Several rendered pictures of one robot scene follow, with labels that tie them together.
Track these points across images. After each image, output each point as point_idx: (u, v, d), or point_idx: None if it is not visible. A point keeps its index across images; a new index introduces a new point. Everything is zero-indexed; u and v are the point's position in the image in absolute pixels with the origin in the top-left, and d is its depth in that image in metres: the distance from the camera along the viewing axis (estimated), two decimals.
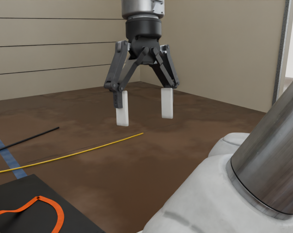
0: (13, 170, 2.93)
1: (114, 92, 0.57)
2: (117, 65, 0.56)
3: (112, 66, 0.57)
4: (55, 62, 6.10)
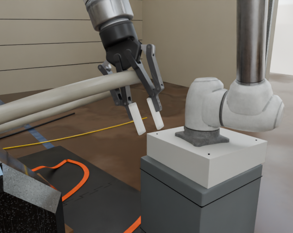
0: (42, 143, 3.62)
1: (157, 96, 0.62)
2: (158, 69, 0.62)
3: (157, 70, 0.61)
4: (66, 59, 6.79)
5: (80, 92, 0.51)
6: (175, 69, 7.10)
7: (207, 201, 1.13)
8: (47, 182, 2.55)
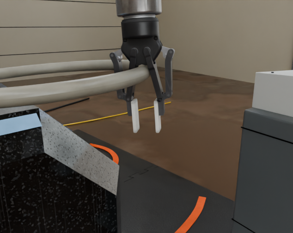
0: None
1: (164, 100, 0.62)
2: (172, 74, 0.61)
3: (171, 76, 0.60)
4: (76, 45, 6.30)
5: (100, 89, 0.48)
6: (192, 56, 6.62)
7: None
8: None
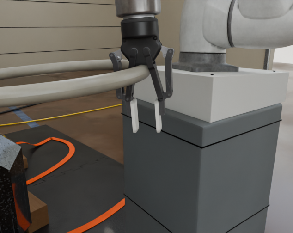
0: (27, 123, 3.30)
1: (164, 100, 0.62)
2: (172, 74, 0.61)
3: (171, 76, 0.60)
4: (59, 44, 6.47)
5: (100, 88, 0.48)
6: (173, 56, 6.78)
7: (210, 140, 0.80)
8: (25, 157, 2.23)
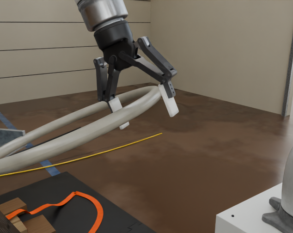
0: (45, 168, 3.13)
1: (169, 82, 0.58)
2: (161, 56, 0.58)
3: (159, 58, 0.57)
4: (70, 64, 6.30)
5: (139, 111, 0.60)
6: (186, 76, 6.61)
7: None
8: (53, 229, 2.06)
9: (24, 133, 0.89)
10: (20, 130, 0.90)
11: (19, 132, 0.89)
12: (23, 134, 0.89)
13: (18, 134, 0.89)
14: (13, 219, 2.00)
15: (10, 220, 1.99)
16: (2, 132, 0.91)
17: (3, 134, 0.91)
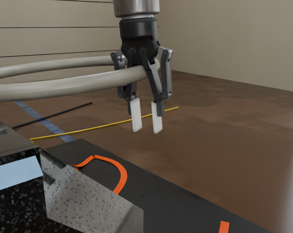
0: (59, 136, 2.91)
1: (162, 101, 0.61)
2: (170, 75, 0.59)
3: (168, 77, 0.59)
4: (77, 45, 6.08)
5: (140, 76, 0.58)
6: (197, 58, 6.39)
7: None
8: None
9: None
10: None
11: None
12: None
13: None
14: None
15: None
16: None
17: None
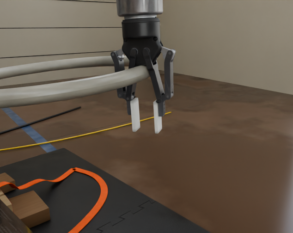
0: (40, 144, 2.71)
1: (164, 101, 0.61)
2: (173, 75, 0.60)
3: (171, 77, 0.59)
4: (69, 46, 5.88)
5: (143, 76, 0.58)
6: (193, 59, 6.19)
7: None
8: (46, 205, 1.64)
9: None
10: None
11: None
12: None
13: None
14: None
15: None
16: None
17: None
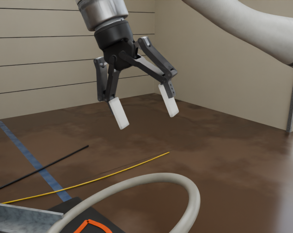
0: (57, 192, 3.17)
1: (169, 82, 0.58)
2: (161, 56, 0.58)
3: (160, 58, 0.57)
4: (75, 77, 6.34)
5: (187, 232, 0.65)
6: (191, 88, 6.65)
7: None
8: None
9: (62, 216, 0.94)
10: (58, 212, 0.94)
11: (58, 216, 0.94)
12: (62, 217, 0.94)
13: (57, 217, 0.94)
14: None
15: None
16: (41, 214, 0.96)
17: (43, 216, 0.96)
